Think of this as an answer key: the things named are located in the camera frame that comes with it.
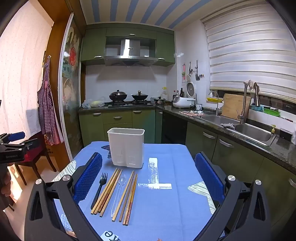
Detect stainless steel double sink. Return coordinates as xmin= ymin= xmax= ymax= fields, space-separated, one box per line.
xmin=193 ymin=115 xmax=277 ymax=146

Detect person's left hand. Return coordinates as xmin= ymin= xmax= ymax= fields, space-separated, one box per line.
xmin=0 ymin=170 xmax=11 ymax=202

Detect dark granite countertop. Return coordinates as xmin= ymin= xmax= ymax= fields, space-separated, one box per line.
xmin=79 ymin=102 xmax=296 ymax=183

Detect wooden cutting board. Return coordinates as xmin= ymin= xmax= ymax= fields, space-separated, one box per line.
xmin=221 ymin=93 xmax=251 ymax=121

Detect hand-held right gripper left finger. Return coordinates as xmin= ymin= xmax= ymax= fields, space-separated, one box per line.
xmin=24 ymin=152 xmax=103 ymax=241

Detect wooden chair with red cushion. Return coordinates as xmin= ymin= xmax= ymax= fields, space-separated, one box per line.
xmin=14 ymin=133 xmax=57 ymax=186

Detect cloth draped on faucet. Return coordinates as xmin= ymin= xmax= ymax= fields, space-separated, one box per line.
xmin=244 ymin=79 xmax=260 ymax=92

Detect printed glass sliding door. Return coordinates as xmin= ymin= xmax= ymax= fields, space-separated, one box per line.
xmin=57 ymin=11 xmax=86 ymax=160

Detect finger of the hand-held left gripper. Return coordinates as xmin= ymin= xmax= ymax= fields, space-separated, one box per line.
xmin=0 ymin=131 xmax=25 ymax=146
xmin=23 ymin=138 xmax=39 ymax=151

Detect green wall cabinets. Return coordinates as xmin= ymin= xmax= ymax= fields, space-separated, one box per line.
xmin=81 ymin=28 xmax=176 ymax=67

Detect green plastic box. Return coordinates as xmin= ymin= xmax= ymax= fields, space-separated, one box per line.
xmin=264 ymin=107 xmax=281 ymax=116

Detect clear plastic spoon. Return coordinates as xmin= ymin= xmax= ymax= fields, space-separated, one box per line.
xmin=111 ymin=176 xmax=127 ymax=218

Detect black box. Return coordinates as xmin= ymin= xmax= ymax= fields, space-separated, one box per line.
xmin=280 ymin=128 xmax=295 ymax=142

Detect green base cabinets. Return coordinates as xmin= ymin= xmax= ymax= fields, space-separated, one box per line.
xmin=79 ymin=109 xmax=296 ymax=232

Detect black wok with lid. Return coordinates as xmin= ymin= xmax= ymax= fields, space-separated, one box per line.
xmin=109 ymin=90 xmax=128 ymax=102

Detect pink dish cloth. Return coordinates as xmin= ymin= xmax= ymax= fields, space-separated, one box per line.
xmin=180 ymin=110 xmax=205 ymax=116

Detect white rice cooker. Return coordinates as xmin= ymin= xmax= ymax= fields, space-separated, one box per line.
xmin=172 ymin=82 xmax=196 ymax=109

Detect white plastic utensil holder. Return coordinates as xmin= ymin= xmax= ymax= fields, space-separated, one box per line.
xmin=107 ymin=127 xmax=145 ymax=168

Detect black gas hob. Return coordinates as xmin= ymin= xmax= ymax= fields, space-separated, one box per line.
xmin=108 ymin=100 xmax=154 ymax=107

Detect clear plastic bag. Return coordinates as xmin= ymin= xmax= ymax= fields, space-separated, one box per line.
xmin=82 ymin=98 xmax=105 ymax=108

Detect blue patterned tablecloth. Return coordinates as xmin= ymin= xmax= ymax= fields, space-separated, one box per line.
xmin=50 ymin=140 xmax=222 ymax=241

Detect white window blind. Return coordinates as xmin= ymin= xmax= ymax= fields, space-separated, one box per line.
xmin=200 ymin=5 xmax=296 ymax=101

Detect black wok with wooden handle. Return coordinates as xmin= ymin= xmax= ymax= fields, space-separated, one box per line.
xmin=131 ymin=90 xmax=149 ymax=101

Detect red checked apron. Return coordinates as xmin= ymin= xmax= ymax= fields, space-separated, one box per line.
xmin=37 ymin=56 xmax=64 ymax=145

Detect row of wooden chopsticks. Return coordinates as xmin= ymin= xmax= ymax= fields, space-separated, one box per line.
xmin=91 ymin=168 xmax=138 ymax=226

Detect tall steel kitchen faucet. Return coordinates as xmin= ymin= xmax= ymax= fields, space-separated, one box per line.
xmin=236 ymin=81 xmax=252 ymax=124

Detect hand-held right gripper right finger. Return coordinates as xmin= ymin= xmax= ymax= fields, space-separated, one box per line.
xmin=194 ymin=152 xmax=271 ymax=241

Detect steel range hood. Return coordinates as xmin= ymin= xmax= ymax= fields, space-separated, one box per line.
xmin=104 ymin=39 xmax=159 ymax=67

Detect black plastic fork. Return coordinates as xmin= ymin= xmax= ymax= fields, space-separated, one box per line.
xmin=90 ymin=172 xmax=108 ymax=210

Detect black built-in appliance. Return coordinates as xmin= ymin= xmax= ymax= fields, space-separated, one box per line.
xmin=161 ymin=112 xmax=188 ymax=145

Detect small curved steel faucet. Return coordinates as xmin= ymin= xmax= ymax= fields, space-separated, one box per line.
xmin=208 ymin=91 xmax=220 ymax=116

